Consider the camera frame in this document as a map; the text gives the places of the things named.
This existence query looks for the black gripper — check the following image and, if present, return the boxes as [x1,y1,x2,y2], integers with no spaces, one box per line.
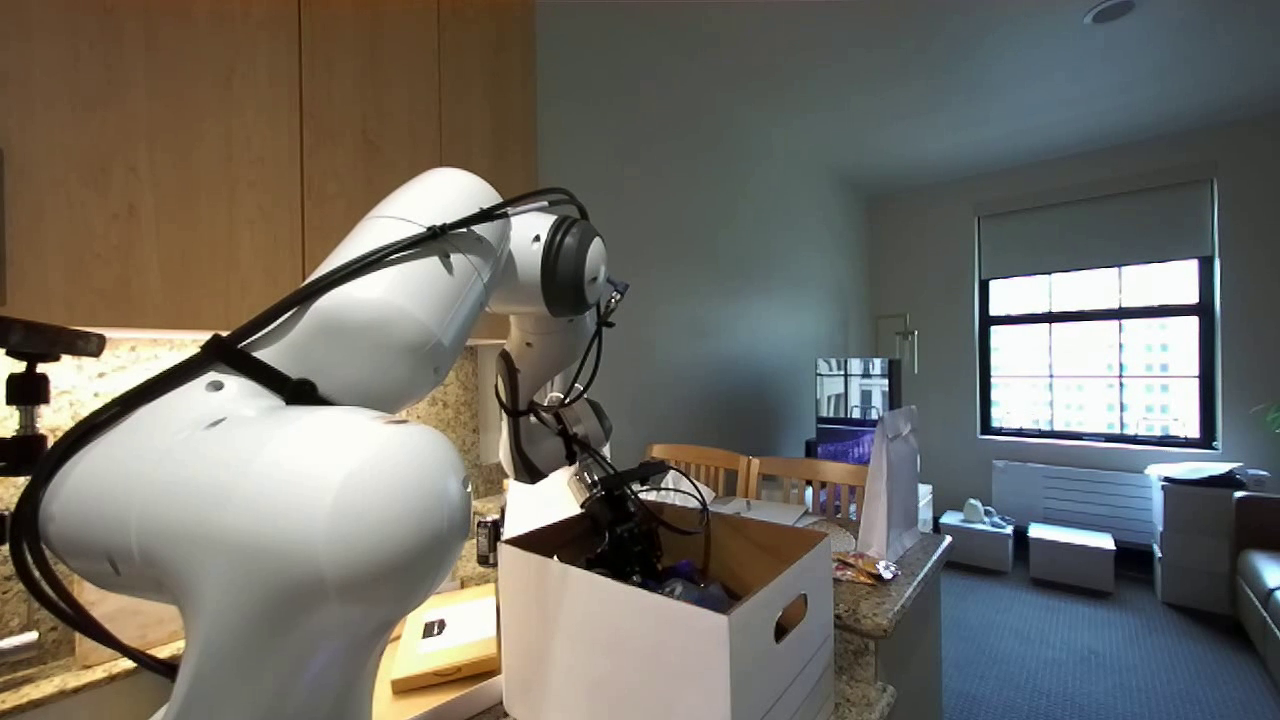
[580,458,678,591]

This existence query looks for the white cardboard box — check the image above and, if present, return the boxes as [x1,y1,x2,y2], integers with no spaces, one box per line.
[496,498,841,720]

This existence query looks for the white paper bag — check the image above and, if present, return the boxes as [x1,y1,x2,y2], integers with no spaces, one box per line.
[502,458,592,544]

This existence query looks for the wooden chair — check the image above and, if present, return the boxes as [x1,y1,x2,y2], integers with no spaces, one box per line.
[645,441,752,504]
[741,452,871,532]

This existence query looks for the dark white-striped Adidas jacket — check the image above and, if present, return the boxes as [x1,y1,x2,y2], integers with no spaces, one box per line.
[638,537,743,618]

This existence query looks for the dark jar with cork lid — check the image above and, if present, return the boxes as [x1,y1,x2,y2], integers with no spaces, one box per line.
[473,514,509,576]

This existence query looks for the small colourful packet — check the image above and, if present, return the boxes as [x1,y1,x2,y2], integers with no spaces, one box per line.
[836,547,901,587]

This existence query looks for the brown flat board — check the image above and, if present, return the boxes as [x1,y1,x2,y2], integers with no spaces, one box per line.
[374,665,509,720]

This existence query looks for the white ottoman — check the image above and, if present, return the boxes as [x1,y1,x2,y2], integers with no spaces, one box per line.
[1024,519,1121,602]
[936,504,1022,576]

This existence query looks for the white radiator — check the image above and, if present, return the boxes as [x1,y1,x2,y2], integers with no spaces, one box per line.
[989,458,1159,547]

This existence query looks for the black-framed window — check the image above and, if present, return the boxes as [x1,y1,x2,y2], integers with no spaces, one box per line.
[978,257,1219,452]

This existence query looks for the grey roller blind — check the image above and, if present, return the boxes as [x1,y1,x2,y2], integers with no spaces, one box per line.
[973,175,1224,283]

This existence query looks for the white low cabinet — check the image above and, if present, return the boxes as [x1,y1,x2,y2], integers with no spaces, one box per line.
[1144,461,1251,618]

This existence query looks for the grey sofa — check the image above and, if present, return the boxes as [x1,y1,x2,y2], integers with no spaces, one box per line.
[1229,490,1280,688]

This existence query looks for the wooden wall cabinets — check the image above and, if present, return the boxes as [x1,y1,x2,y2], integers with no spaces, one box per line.
[0,0,539,342]

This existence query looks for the black camera tripod mount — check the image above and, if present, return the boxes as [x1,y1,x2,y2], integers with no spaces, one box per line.
[0,311,114,481]

